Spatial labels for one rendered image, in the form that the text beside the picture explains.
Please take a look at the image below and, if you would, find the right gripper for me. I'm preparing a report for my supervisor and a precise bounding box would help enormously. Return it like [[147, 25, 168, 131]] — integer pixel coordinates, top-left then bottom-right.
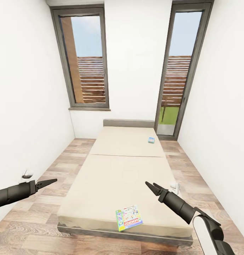
[[145, 181, 185, 215]]

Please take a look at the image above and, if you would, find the board game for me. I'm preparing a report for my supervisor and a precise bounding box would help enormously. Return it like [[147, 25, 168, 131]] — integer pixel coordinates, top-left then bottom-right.
[[148, 137, 154, 143], [116, 204, 143, 232]]

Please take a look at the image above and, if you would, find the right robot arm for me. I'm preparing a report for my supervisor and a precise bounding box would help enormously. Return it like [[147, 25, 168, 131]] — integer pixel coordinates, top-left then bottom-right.
[[145, 181, 235, 255]]

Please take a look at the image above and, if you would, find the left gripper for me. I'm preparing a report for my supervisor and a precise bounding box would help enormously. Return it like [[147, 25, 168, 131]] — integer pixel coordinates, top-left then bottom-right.
[[7, 178, 57, 204]]

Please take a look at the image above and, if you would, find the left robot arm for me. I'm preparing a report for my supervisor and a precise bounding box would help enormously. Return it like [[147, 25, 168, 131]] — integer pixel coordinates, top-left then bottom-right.
[[0, 169, 57, 207]]

